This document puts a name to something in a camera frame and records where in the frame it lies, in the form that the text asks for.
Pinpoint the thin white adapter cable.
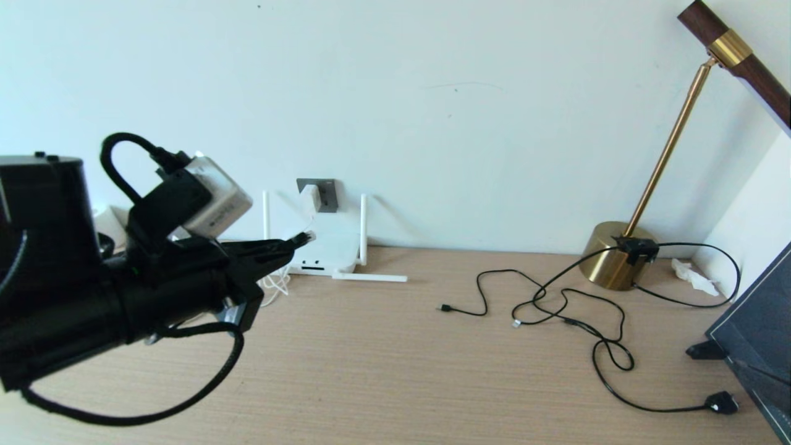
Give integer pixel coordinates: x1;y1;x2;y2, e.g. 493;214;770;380
256;213;316;307

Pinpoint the white wifi router with antennas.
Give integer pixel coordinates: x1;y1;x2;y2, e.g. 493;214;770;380
260;192;408;283

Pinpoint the white paper roll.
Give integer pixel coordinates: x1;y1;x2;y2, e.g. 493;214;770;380
93;205;130;248

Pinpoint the brass desk lamp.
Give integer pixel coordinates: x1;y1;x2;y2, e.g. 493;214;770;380
580;0;791;292

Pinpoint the crumpled white tissue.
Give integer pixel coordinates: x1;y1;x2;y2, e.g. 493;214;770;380
670;258;719;297

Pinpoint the black plastic clip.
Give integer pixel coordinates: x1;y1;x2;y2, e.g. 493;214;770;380
685;340;727;361

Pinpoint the dark monitor screen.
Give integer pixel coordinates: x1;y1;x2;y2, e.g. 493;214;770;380
708;241;791;443

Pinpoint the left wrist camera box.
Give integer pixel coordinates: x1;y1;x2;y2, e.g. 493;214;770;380
170;155;254;240

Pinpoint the grey wall power socket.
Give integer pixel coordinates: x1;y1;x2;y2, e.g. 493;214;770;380
297;179;339;213

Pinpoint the black usb cable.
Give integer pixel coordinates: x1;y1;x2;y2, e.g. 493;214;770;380
436;269;626;347

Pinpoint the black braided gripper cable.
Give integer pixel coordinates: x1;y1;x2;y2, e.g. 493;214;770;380
19;321;246;427

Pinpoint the black inline cord switch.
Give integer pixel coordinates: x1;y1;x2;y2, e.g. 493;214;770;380
615;237;659;265

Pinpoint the black lamp power cable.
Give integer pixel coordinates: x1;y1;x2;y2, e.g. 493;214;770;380
510;242;741;415

